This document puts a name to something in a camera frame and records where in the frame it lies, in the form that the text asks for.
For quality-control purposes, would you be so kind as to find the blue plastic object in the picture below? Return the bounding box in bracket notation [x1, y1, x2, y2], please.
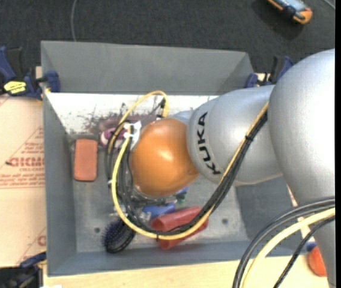
[141, 203, 178, 221]

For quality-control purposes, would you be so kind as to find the purple and black hairbrush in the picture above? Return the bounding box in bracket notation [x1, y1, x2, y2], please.
[101, 219, 137, 254]

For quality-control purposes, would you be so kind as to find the red-brown flat block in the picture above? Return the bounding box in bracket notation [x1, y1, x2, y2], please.
[73, 138, 99, 182]

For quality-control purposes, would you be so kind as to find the grey metal bin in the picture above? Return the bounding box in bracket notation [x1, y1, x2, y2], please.
[40, 40, 310, 277]

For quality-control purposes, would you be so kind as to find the brown cardboard board red print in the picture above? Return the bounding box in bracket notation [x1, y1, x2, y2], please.
[0, 88, 48, 270]

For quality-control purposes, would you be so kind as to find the red two-handled tool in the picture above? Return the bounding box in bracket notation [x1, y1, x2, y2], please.
[150, 206, 210, 250]

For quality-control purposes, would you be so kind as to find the purple and white ring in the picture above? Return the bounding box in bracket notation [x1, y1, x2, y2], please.
[99, 127, 129, 149]

